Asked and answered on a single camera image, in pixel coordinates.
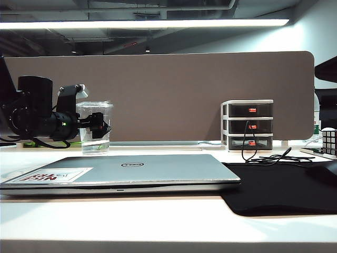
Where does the long ceiling light strip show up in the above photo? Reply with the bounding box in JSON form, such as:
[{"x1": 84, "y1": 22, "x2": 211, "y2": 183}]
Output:
[{"x1": 0, "y1": 18, "x2": 291, "y2": 30}]

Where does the thin black cable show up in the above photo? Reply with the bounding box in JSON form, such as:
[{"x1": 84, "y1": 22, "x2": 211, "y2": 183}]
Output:
[{"x1": 241, "y1": 120, "x2": 316, "y2": 166}]

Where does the dark translucent organizer drawer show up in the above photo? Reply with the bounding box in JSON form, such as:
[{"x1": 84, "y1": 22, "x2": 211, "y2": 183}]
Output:
[
  {"x1": 227, "y1": 120, "x2": 272, "y2": 134},
  {"x1": 227, "y1": 103, "x2": 272, "y2": 118},
  {"x1": 227, "y1": 136, "x2": 272, "y2": 150}
]

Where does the clear plastic Starbucks cup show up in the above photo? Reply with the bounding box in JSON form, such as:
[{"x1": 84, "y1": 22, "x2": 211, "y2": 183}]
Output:
[{"x1": 75, "y1": 101, "x2": 114, "y2": 155}]

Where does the clear bottle with green label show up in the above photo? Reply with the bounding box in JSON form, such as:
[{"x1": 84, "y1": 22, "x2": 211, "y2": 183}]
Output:
[{"x1": 313, "y1": 93, "x2": 321, "y2": 137}]

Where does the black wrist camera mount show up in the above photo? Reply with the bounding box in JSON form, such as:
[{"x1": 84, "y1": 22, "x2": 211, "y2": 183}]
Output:
[{"x1": 56, "y1": 83, "x2": 90, "y2": 114}]

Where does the black mouse pad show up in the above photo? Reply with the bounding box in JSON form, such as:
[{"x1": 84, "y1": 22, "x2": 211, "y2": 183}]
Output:
[{"x1": 221, "y1": 161, "x2": 337, "y2": 217}]

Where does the green flat item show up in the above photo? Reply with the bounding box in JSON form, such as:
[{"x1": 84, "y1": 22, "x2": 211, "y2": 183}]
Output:
[{"x1": 23, "y1": 141, "x2": 82, "y2": 148}]

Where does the silver Dell laptop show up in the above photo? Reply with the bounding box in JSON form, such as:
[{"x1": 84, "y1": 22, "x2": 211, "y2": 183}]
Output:
[{"x1": 0, "y1": 154, "x2": 242, "y2": 196}]

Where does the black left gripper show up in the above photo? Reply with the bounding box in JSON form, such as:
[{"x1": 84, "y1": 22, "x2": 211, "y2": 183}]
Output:
[{"x1": 50, "y1": 110, "x2": 113, "y2": 141}]

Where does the small three-drawer organizer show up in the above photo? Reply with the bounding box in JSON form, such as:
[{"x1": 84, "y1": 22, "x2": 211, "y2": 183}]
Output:
[{"x1": 220, "y1": 99, "x2": 274, "y2": 153}]

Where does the black computer mouse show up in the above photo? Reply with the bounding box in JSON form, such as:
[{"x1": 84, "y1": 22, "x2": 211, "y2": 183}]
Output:
[{"x1": 304, "y1": 160, "x2": 337, "y2": 183}]

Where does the black equipment beside partition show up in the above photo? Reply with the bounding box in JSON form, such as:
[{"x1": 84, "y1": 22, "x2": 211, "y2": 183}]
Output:
[{"x1": 315, "y1": 89, "x2": 337, "y2": 128}]

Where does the black Rubik's cube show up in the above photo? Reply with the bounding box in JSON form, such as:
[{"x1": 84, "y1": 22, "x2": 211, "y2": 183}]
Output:
[{"x1": 319, "y1": 127, "x2": 337, "y2": 156}]

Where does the silver rail under partition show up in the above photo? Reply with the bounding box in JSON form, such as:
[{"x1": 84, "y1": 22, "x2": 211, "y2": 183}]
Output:
[{"x1": 110, "y1": 140, "x2": 199, "y2": 147}]

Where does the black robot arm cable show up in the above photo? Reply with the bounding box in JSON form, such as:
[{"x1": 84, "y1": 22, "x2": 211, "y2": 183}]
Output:
[{"x1": 0, "y1": 134, "x2": 72, "y2": 150}]

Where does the white keyboard with green keys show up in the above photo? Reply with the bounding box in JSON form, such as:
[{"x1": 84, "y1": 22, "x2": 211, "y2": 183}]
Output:
[{"x1": 300, "y1": 147, "x2": 325, "y2": 157}]

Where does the brown desk partition panel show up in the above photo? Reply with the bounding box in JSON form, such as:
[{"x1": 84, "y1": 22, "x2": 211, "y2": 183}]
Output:
[{"x1": 2, "y1": 51, "x2": 316, "y2": 143}]

